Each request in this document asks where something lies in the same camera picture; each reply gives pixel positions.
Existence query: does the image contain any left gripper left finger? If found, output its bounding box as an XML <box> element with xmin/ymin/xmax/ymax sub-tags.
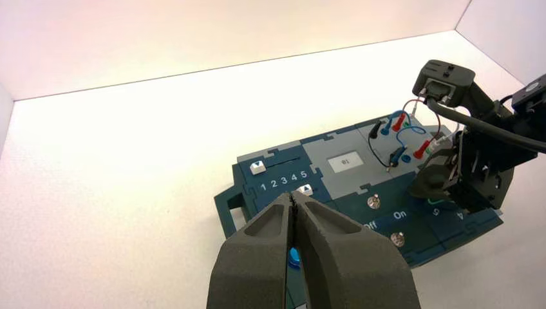
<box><xmin>207</xmin><ymin>192</ymin><xmax>295</xmax><ymax>309</ymax></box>

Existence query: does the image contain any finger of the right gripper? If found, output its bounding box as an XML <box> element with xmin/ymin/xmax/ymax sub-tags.
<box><xmin>408</xmin><ymin>145</ymin><xmax>460</xmax><ymax>202</ymax></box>
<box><xmin>447</xmin><ymin>185</ymin><xmax>491</xmax><ymax>214</ymax></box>

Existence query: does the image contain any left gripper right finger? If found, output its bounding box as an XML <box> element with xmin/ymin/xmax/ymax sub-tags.
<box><xmin>292</xmin><ymin>194</ymin><xmax>422</xmax><ymax>309</ymax></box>

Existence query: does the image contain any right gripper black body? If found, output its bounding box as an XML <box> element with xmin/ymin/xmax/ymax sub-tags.
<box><xmin>457</xmin><ymin>129</ymin><xmax>515</xmax><ymax>211</ymax></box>

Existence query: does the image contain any green rotary pointer knob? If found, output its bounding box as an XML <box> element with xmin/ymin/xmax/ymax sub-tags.
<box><xmin>426</xmin><ymin>196</ymin><xmax>459</xmax><ymax>211</ymax></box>

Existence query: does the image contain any white display label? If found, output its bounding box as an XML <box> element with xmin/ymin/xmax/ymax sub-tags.
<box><xmin>327</xmin><ymin>151</ymin><xmax>364</xmax><ymax>174</ymax></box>

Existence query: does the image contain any dark blue grey control box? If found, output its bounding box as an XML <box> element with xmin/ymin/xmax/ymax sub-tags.
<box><xmin>214</xmin><ymin>117</ymin><xmax>505</xmax><ymax>309</ymax></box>

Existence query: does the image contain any thick black camera cable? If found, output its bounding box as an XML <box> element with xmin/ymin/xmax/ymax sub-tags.
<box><xmin>428</xmin><ymin>98</ymin><xmax>546</xmax><ymax>153</ymax></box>

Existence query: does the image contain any red banana plug cable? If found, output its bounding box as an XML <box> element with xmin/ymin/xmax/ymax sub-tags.
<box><xmin>392</xmin><ymin>98</ymin><xmax>442</xmax><ymax>160</ymax></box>

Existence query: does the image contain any blue banana plug cable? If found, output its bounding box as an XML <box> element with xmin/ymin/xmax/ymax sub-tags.
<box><xmin>381</xmin><ymin>109</ymin><xmax>428</xmax><ymax>168</ymax></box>

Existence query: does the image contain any black banana plug cable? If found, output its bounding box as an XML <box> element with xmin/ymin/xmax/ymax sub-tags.
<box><xmin>367</xmin><ymin>120</ymin><xmax>408</xmax><ymax>171</ymax></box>

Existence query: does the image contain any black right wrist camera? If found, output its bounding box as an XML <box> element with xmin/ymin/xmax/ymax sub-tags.
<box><xmin>412</xmin><ymin>59</ymin><xmax>513</xmax><ymax>129</ymax></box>

